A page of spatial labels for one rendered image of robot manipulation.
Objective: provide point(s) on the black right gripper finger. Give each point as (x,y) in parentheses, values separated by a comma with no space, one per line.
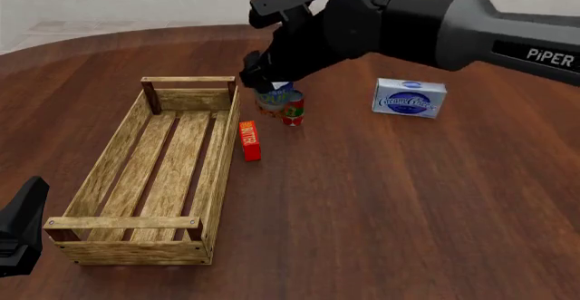
(268,86)

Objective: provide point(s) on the wooden slat tray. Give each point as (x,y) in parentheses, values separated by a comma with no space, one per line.
(154,174)

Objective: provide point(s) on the red butter box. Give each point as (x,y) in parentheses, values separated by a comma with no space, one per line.
(249,140)

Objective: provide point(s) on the alphabet soup can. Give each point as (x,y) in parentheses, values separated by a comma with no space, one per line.
(272,101)

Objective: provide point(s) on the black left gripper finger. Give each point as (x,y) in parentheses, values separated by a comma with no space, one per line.
(25,208)

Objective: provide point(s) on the blue-white cream cheese box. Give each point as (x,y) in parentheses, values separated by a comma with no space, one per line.
(408,98)

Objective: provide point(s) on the grey and black right robot arm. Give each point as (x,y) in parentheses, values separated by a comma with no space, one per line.
(421,24)

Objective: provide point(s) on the red tomato sauce can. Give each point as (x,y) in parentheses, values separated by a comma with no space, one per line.
(294,111)

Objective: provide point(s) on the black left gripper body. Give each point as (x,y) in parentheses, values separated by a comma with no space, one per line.
(16,261)

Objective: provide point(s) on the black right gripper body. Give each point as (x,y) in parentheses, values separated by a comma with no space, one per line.
(267,67)

